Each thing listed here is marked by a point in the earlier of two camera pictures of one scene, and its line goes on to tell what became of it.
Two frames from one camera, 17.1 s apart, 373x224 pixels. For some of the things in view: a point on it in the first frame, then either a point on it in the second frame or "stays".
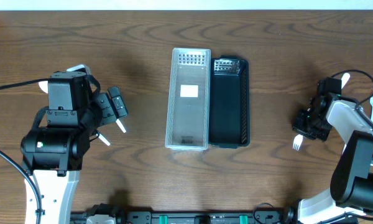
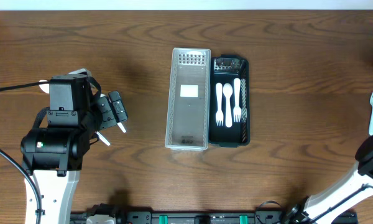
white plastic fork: (344, 79) → (237, 111)
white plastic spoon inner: (121, 126) stays
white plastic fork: (297, 142) → (219, 115)
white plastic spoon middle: (104, 140) stays
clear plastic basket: (188, 112) stays
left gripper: (106, 109) stays
